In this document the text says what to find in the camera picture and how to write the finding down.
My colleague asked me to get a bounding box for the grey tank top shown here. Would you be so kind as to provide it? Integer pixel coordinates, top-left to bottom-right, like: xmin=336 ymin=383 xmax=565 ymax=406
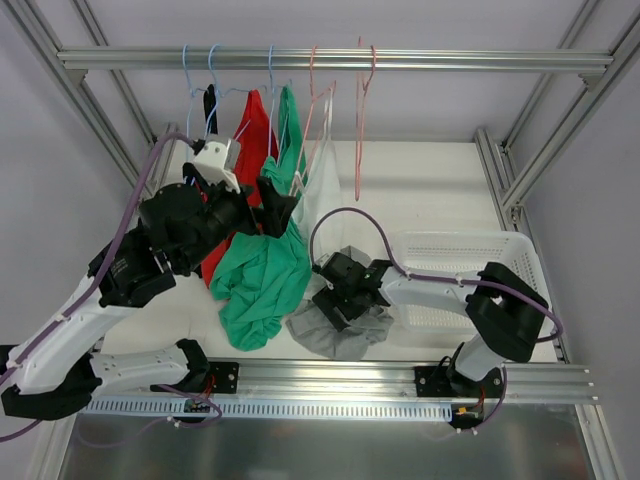
xmin=285 ymin=244 xmax=396 ymax=360

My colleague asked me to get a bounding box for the white tank top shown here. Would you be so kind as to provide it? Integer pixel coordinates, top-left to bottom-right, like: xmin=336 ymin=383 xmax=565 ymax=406
xmin=292 ymin=94 xmax=344 ymax=263

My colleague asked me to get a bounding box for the pink hanger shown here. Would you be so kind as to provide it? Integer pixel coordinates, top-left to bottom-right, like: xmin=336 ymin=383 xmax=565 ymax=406
xmin=354 ymin=45 xmax=377 ymax=202
xmin=279 ymin=45 xmax=329 ymax=197

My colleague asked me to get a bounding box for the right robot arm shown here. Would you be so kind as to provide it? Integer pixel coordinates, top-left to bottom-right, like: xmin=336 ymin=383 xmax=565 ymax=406
xmin=312 ymin=253 xmax=553 ymax=397

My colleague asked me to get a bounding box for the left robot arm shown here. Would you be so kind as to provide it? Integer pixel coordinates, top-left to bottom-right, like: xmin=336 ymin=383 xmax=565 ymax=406
xmin=1 ymin=173 xmax=298 ymax=421

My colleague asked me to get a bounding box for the red tank top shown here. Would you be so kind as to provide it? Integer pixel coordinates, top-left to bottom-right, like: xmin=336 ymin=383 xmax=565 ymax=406
xmin=199 ymin=89 xmax=279 ymax=290

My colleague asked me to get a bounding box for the green tank top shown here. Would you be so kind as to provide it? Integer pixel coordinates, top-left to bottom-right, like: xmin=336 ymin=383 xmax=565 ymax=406
xmin=209 ymin=86 xmax=311 ymax=352

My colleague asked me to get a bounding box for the black tank top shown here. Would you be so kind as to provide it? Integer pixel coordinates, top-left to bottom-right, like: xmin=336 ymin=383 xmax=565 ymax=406
xmin=203 ymin=83 xmax=218 ymax=137

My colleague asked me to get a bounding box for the blue hanger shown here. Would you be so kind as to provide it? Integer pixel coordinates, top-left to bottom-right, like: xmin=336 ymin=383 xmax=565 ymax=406
xmin=207 ymin=43 xmax=251 ymax=115
xmin=181 ymin=44 xmax=205 ymax=140
xmin=267 ymin=44 xmax=280 ymax=161

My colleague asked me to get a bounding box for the blue hanger leftmost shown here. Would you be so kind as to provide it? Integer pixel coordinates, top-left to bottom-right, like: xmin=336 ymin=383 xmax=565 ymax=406
xmin=181 ymin=44 xmax=205 ymax=140

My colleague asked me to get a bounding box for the white plastic basket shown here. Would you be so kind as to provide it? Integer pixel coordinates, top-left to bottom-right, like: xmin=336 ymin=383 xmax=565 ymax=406
xmin=390 ymin=231 xmax=549 ymax=335

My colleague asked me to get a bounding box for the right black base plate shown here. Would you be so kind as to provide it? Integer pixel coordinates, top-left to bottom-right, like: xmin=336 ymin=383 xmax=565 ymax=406
xmin=413 ymin=365 xmax=504 ymax=399

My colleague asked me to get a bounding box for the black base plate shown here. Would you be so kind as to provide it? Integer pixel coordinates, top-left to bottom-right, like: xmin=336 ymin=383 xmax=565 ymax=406
xmin=149 ymin=357 xmax=240 ymax=396
xmin=413 ymin=365 xmax=504 ymax=399

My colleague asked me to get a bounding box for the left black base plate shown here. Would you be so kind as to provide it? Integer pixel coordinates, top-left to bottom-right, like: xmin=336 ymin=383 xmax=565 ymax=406
xmin=149 ymin=357 xmax=240 ymax=396

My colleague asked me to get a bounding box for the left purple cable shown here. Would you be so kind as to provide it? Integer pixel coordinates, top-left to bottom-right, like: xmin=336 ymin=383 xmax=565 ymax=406
xmin=0 ymin=132 xmax=224 ymax=444

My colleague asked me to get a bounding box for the front aluminium rail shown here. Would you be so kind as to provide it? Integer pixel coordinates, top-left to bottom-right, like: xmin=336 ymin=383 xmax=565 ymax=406
xmin=212 ymin=358 xmax=601 ymax=405

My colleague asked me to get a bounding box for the white slotted cable duct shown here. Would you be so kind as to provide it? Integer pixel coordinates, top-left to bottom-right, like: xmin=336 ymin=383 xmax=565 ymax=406
xmin=83 ymin=395 xmax=453 ymax=423

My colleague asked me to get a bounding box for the aluminium hanging rail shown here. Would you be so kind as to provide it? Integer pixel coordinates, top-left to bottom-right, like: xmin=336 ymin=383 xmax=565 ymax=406
xmin=57 ymin=46 xmax=614 ymax=75

